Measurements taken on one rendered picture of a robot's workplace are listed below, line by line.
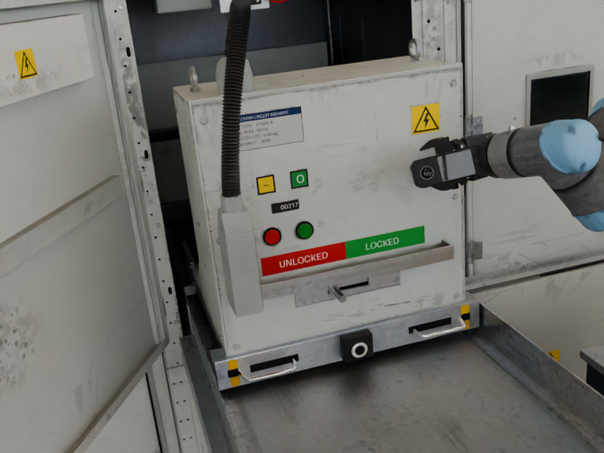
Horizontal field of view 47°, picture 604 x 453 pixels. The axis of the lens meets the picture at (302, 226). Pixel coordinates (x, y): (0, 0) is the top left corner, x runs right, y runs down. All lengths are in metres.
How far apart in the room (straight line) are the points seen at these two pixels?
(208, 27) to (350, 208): 1.08
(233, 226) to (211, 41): 1.18
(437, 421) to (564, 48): 0.91
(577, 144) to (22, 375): 0.88
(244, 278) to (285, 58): 1.08
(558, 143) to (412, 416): 0.52
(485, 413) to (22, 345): 0.76
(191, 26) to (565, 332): 1.38
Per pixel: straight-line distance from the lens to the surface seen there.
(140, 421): 1.62
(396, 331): 1.37
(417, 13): 1.53
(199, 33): 2.18
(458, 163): 1.12
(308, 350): 1.31
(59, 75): 1.20
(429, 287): 1.37
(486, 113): 1.62
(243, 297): 1.12
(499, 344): 1.41
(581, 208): 1.08
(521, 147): 1.04
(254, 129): 1.16
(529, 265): 1.83
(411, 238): 1.31
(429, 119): 1.27
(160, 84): 2.01
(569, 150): 1.00
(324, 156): 1.20
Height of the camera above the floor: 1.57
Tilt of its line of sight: 20 degrees down
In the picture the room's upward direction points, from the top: 6 degrees counter-clockwise
